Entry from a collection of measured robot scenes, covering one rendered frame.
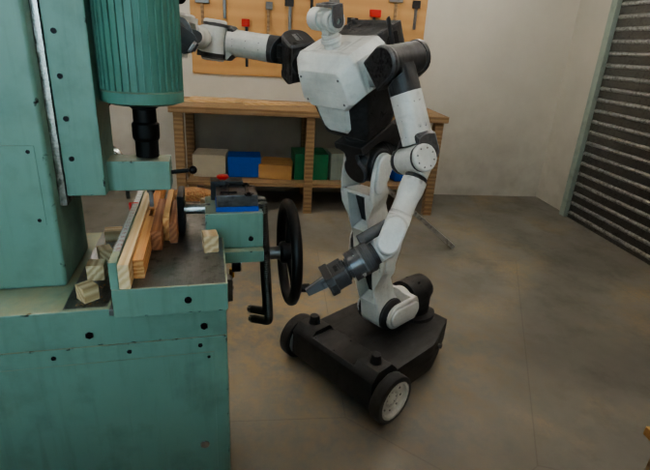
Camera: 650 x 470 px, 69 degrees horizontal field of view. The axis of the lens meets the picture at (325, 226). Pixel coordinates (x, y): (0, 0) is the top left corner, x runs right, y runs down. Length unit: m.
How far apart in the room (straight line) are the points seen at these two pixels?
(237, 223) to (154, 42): 0.42
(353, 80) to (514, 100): 3.62
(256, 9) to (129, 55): 3.32
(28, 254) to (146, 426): 0.48
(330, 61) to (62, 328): 0.98
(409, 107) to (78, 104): 0.81
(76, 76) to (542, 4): 4.36
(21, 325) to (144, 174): 0.40
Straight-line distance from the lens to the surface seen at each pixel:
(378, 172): 1.64
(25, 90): 1.10
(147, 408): 1.24
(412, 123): 1.35
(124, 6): 1.08
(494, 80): 4.84
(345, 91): 1.43
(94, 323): 1.12
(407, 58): 1.37
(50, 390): 1.23
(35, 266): 1.21
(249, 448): 1.85
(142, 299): 0.95
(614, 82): 4.52
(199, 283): 0.94
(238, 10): 4.36
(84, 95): 1.11
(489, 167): 4.99
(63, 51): 1.11
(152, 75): 1.07
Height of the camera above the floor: 1.34
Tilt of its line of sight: 21 degrees down
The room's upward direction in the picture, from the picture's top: 3 degrees clockwise
